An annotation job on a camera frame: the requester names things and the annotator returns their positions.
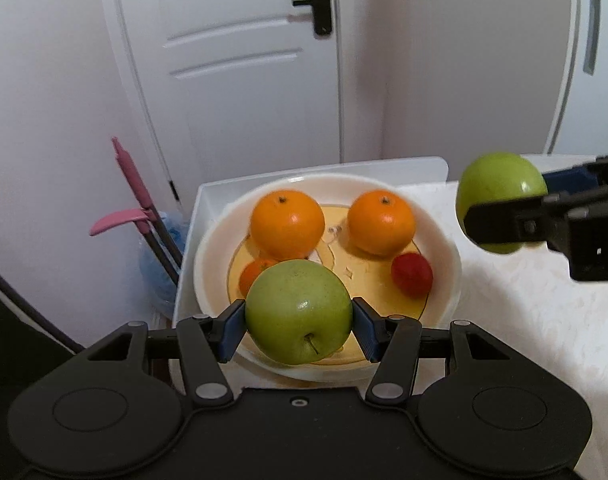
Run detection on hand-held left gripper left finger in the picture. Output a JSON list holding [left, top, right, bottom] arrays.
[[86, 300, 247, 408]]

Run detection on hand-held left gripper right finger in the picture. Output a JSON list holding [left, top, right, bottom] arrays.
[[351, 297, 512, 408]]

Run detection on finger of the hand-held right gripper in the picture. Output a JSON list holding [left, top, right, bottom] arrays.
[[541, 152, 608, 197], [462, 180, 608, 252]]

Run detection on green apple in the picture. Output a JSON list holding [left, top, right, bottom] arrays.
[[456, 152, 548, 255], [245, 260, 353, 365]]

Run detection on small orange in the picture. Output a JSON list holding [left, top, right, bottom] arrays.
[[239, 258, 279, 297]]

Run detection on red cherry tomato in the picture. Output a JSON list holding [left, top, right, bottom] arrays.
[[390, 253, 433, 298]]

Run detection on cream plate with cartoon print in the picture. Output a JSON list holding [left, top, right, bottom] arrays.
[[193, 172, 462, 386]]

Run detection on white cabinet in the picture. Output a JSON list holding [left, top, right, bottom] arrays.
[[544, 0, 608, 157]]

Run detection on floral table mat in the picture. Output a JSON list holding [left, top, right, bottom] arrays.
[[399, 180, 608, 480]]

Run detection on blue plastic bag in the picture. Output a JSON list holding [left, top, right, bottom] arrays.
[[138, 210, 191, 311]]

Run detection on white rimmed tray table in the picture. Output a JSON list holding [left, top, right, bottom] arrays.
[[171, 156, 449, 391]]

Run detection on pink grip broom stick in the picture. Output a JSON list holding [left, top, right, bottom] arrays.
[[111, 137, 185, 271]]

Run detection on dark cloth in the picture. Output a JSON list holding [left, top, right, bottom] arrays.
[[0, 285, 85, 480]]

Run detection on white panel door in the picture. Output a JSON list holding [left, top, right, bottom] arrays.
[[96, 0, 345, 211]]

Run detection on pink flat handle tool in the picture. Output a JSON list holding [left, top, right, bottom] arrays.
[[89, 208, 181, 286]]

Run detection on black cable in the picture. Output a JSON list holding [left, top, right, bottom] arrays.
[[0, 257, 85, 353]]

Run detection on black door lock handle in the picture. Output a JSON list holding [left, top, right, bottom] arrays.
[[292, 0, 333, 37]]

